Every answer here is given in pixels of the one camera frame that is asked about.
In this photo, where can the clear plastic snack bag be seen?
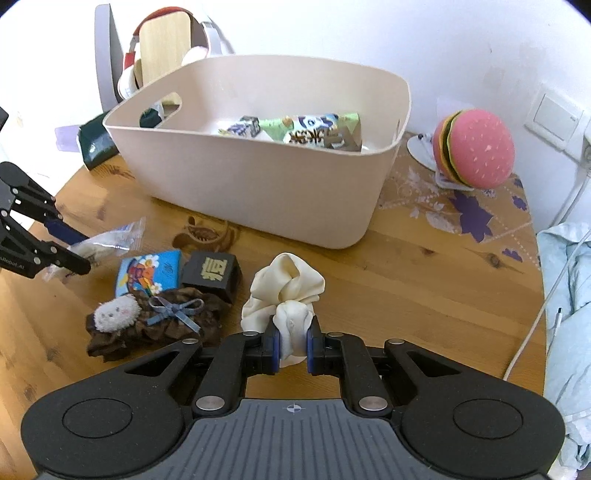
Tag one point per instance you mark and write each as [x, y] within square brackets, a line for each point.
[84, 253]

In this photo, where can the red white headphones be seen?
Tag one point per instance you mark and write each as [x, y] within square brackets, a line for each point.
[207, 41]

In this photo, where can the light blue cloth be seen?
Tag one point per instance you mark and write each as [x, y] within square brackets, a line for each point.
[565, 261]

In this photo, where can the wooden headphone stand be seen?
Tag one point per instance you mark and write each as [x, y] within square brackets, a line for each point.
[163, 41]

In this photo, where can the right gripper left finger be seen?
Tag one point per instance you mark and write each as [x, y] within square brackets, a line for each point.
[240, 356]

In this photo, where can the green snack packet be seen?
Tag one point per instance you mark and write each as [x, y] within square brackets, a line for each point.
[340, 132]

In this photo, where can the grey leaning board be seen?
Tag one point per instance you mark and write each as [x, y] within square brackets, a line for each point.
[108, 57]

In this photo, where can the cream fabric scrunchie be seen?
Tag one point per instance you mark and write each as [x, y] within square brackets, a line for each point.
[283, 294]

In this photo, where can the white wall socket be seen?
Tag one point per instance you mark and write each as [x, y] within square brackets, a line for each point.
[559, 122]

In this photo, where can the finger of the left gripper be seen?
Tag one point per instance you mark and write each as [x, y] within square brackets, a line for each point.
[25, 255]
[22, 194]

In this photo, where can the black box gold character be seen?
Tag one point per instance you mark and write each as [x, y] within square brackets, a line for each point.
[216, 273]

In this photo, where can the pink hamburger plush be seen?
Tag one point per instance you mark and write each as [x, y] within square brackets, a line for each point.
[474, 148]

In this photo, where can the dark green bag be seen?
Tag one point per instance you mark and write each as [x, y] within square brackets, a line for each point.
[95, 143]

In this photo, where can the beige plastic storage bin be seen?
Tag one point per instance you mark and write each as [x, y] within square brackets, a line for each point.
[171, 135]

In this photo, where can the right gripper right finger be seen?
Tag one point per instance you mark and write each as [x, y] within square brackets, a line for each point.
[346, 357]

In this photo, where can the blue cartoon tissue pack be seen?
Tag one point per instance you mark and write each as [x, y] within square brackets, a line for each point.
[149, 273]

